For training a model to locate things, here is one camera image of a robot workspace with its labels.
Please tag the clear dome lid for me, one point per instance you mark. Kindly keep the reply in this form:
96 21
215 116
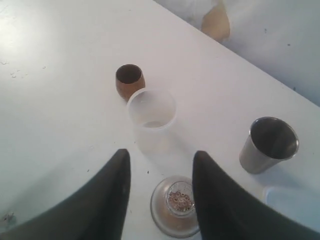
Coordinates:
172 207

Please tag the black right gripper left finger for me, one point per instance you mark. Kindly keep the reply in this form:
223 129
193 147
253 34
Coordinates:
97 211

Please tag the translucent white plastic cup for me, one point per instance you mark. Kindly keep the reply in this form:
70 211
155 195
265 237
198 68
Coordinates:
152 114

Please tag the brown wooden cup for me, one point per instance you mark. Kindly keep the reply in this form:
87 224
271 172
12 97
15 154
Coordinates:
129 78

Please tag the stainless steel cup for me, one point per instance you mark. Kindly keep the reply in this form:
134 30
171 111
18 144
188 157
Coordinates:
270 141

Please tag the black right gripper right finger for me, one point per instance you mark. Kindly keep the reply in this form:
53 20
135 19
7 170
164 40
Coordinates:
226 211

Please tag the white square plastic tray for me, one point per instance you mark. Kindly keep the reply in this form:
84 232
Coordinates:
299 205

